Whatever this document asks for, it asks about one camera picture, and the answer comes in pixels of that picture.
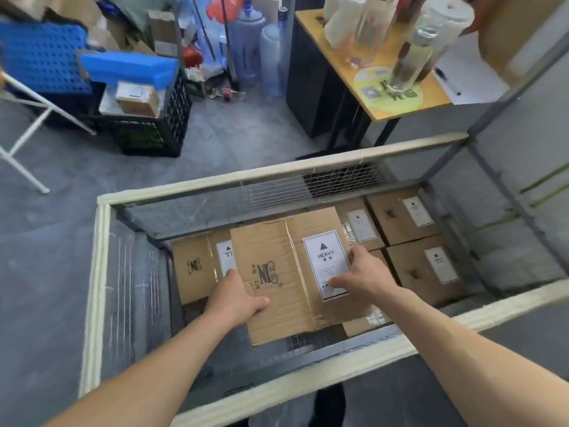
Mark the person's right hand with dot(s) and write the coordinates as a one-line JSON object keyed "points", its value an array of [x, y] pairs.
{"points": [[369, 284]]}

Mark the white plastic cup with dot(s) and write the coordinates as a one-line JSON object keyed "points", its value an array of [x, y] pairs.
{"points": [[346, 22]]}

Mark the person's left forearm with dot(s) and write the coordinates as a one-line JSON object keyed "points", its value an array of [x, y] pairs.
{"points": [[146, 378]]}

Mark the white paper sheet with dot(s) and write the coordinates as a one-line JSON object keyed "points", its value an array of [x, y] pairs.
{"points": [[471, 71]]}

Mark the clear glass jar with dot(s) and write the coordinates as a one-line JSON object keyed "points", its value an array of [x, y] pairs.
{"points": [[409, 66]]}

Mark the heap of mixed rubbish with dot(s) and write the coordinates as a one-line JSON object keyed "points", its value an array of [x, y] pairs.
{"points": [[222, 93]]}

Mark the blue plastic box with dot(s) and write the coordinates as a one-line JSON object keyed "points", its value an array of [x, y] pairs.
{"points": [[129, 68]]}

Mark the blue perforated plastic crate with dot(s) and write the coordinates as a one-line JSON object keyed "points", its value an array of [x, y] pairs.
{"points": [[44, 57]]}

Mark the white lid drink cup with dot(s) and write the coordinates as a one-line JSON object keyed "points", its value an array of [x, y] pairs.
{"points": [[449, 17]]}

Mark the small brown carton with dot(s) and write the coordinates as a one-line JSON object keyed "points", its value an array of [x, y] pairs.
{"points": [[138, 102]]}

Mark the white metal stool frame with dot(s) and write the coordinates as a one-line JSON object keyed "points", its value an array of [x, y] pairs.
{"points": [[26, 173]]}

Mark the pink lid clear tumbler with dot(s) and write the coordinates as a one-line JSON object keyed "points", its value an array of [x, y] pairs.
{"points": [[373, 31]]}

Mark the small yellow table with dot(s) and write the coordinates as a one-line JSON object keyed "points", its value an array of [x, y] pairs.
{"points": [[342, 66]]}

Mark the upright brown carton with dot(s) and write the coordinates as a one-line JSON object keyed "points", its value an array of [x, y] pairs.
{"points": [[162, 35]]}

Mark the large labelled cardboard box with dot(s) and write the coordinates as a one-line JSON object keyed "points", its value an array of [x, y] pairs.
{"points": [[386, 226], [195, 280], [364, 324], [409, 280], [266, 253], [362, 226]]}

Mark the black pen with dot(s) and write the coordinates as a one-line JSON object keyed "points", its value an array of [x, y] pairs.
{"points": [[444, 80]]}

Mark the yellow-green round sticker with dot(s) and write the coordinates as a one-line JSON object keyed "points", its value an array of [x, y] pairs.
{"points": [[369, 75]]}

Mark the person's black shoe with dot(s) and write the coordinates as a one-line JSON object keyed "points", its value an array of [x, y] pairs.
{"points": [[329, 404]]}

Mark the red plastic object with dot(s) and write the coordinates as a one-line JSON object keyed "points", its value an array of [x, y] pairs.
{"points": [[222, 8]]}

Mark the person's right forearm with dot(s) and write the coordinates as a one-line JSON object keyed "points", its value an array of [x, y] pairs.
{"points": [[480, 364]]}

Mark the red lid bottle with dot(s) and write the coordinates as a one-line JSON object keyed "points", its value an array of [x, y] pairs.
{"points": [[406, 6]]}

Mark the black plastic crate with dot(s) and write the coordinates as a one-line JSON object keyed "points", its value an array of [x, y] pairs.
{"points": [[75, 111], [146, 137]]}

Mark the person's left hand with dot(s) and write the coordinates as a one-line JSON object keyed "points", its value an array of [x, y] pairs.
{"points": [[233, 304]]}

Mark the blue water jug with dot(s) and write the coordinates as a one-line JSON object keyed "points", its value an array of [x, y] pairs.
{"points": [[246, 44], [273, 57]]}

